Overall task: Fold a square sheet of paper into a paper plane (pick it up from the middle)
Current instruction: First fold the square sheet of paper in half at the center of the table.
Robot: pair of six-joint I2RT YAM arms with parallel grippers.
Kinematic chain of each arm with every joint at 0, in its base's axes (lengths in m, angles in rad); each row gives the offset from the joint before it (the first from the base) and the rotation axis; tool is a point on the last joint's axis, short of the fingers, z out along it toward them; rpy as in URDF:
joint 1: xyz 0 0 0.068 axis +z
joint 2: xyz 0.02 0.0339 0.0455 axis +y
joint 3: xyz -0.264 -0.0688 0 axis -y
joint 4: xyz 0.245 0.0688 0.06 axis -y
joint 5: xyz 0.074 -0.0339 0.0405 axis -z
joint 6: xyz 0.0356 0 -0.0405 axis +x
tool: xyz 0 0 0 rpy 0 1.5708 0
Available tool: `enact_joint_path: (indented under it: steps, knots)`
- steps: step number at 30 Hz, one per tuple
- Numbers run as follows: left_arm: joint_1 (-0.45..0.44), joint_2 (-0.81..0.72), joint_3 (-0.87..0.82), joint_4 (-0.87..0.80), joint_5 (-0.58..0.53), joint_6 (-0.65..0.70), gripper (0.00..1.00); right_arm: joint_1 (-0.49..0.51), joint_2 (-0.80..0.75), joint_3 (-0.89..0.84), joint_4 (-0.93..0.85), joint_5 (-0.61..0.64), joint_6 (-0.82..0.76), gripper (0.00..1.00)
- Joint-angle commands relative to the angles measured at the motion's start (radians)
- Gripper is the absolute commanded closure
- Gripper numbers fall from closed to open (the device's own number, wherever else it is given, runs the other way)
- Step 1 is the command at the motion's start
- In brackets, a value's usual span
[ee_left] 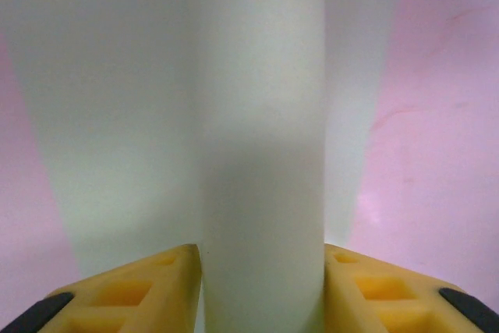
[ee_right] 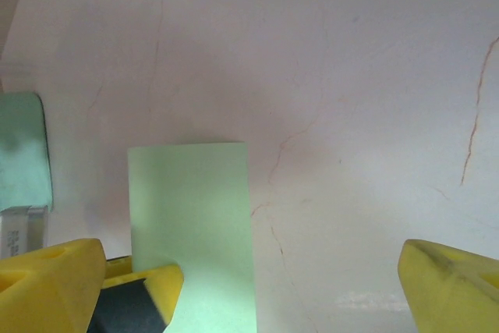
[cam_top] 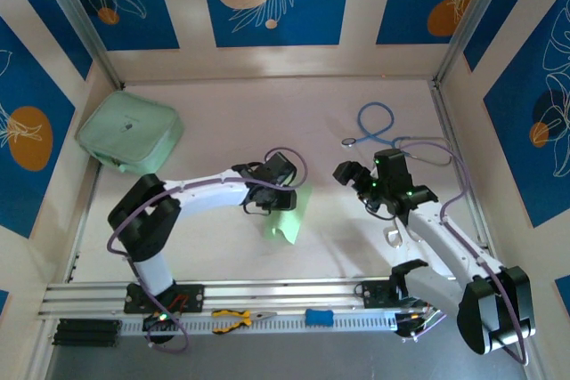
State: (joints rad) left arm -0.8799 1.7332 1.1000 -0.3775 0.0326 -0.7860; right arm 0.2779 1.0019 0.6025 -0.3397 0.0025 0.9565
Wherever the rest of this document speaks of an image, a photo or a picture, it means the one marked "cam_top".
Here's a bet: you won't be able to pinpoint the aluminium side rail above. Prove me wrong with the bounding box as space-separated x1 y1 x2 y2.
429 79 495 256
66 161 102 286

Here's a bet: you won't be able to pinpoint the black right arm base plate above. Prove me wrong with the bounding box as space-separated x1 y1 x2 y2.
361 279 428 310

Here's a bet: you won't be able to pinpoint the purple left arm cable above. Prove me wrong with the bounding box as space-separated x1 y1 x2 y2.
106 147 311 354

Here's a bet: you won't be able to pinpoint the aluminium frame post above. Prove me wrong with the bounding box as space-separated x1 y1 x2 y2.
434 0 520 87
33 0 126 90

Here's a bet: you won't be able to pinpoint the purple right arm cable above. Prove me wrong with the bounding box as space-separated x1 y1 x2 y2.
394 139 533 367

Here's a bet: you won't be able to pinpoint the grey slotted cable duct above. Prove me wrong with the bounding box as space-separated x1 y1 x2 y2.
119 311 402 336

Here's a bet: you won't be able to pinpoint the blue bone-shaped sponge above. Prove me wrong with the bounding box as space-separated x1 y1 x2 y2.
305 308 334 327

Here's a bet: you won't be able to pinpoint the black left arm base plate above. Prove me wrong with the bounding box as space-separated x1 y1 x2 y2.
123 284 206 314

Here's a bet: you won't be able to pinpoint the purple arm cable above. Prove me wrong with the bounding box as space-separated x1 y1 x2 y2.
394 139 533 367
106 147 311 354

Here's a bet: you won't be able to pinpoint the mint green zip pouch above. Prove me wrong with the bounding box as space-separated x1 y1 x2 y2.
75 90 186 176

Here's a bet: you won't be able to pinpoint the black stacked blocks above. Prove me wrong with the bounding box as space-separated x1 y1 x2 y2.
52 318 122 348

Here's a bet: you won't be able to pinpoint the aluminium mounting rail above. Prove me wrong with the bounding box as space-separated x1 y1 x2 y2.
37 276 464 319

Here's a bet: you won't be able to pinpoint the yellow handled pliers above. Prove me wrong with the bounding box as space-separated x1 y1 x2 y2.
211 308 278 336

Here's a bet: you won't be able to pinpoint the light green paper sheet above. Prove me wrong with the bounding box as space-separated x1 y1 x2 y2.
260 183 314 247

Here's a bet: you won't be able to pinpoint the blue stethoscope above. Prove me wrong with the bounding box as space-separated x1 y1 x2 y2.
341 101 455 167

